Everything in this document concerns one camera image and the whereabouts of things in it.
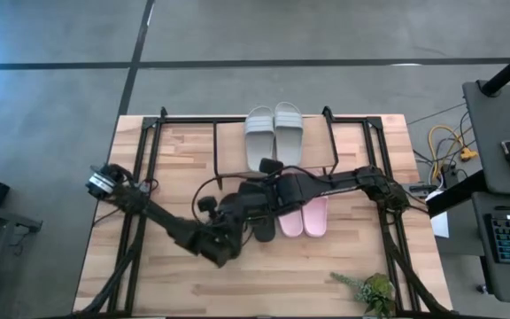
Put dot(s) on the black metal table frame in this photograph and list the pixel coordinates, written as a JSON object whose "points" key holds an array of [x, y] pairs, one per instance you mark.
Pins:
{"points": [[193, 120]]}

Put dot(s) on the black desk beam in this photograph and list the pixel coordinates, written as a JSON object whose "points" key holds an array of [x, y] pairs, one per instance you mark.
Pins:
{"points": [[454, 195]]}

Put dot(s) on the pink slide sandal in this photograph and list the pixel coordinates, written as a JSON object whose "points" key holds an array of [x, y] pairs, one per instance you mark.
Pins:
{"points": [[316, 217], [290, 223]]}

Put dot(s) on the green artificial plant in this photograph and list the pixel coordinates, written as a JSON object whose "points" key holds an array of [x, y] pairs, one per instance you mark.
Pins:
{"points": [[376, 292]]}

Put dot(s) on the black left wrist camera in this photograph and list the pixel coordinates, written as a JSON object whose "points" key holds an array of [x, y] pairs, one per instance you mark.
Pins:
{"points": [[207, 206]]}

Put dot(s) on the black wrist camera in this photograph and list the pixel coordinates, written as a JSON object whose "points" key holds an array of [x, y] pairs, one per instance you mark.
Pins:
{"points": [[207, 206], [271, 165]]}

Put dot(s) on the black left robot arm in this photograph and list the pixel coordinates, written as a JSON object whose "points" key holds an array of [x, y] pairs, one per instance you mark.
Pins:
{"points": [[162, 221]]}

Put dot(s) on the black power strip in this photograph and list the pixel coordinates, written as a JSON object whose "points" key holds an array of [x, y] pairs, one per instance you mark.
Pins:
{"points": [[450, 175]]}

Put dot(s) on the grey desk top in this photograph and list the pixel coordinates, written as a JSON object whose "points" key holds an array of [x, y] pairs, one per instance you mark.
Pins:
{"points": [[494, 133], [503, 283]]}

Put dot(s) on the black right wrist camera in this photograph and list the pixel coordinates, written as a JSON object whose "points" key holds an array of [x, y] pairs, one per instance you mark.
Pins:
{"points": [[271, 165]]}

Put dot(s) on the black slide sandal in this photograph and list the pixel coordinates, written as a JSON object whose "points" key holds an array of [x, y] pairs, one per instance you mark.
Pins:
{"points": [[265, 230]]}

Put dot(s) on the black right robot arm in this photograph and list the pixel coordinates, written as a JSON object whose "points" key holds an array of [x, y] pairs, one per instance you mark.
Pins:
{"points": [[348, 181]]}

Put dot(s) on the grey slide sandal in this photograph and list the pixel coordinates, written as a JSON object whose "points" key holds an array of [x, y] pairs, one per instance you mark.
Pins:
{"points": [[288, 137], [259, 142]]}

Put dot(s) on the white paper sheet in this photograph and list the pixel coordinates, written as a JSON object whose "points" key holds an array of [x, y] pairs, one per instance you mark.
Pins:
{"points": [[440, 221]]}

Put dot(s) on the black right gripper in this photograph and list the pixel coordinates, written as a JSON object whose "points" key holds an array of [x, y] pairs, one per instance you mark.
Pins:
{"points": [[292, 192]]}

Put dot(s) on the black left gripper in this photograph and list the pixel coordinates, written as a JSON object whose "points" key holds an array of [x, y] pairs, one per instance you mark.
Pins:
{"points": [[219, 243]]}

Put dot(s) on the wooden shelf black metal frame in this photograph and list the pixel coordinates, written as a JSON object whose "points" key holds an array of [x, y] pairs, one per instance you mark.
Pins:
{"points": [[230, 146]]}

